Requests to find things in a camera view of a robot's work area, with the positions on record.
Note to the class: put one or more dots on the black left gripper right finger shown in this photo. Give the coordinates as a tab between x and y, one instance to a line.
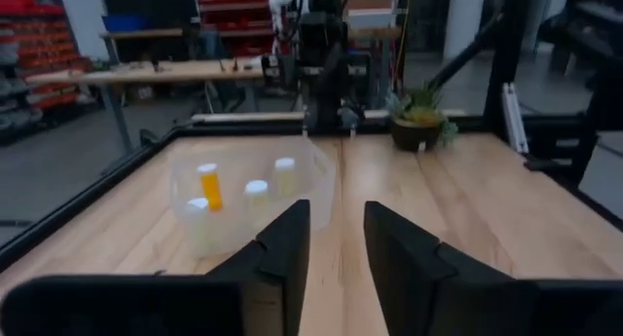
409	287

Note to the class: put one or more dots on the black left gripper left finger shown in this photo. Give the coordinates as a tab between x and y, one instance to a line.
282	287

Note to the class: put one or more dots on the small orange pill bottle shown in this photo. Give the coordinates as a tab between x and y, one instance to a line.
211	190

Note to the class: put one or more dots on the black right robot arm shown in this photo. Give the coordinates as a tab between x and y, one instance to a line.
325	109

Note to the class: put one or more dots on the frosted plastic bin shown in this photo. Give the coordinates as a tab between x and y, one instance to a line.
321	180

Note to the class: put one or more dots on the blue storage bin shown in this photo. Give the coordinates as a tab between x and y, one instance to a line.
124	23

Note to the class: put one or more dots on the red grey bin rack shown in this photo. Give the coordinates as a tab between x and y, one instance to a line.
44	48

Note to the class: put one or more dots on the cardboard box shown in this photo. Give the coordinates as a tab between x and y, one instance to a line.
372	2

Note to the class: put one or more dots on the potted succulent plant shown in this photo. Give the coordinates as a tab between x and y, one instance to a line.
414	134

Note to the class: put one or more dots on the wooden workbench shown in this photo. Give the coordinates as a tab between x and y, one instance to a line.
146	73

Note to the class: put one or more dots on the grey table clamp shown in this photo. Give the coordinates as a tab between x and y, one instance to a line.
148	137

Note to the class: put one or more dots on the silver aluminium extrusion piece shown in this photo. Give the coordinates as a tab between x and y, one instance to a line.
513	117

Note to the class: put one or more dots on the black gantry post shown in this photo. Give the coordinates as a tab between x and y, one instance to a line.
503	58

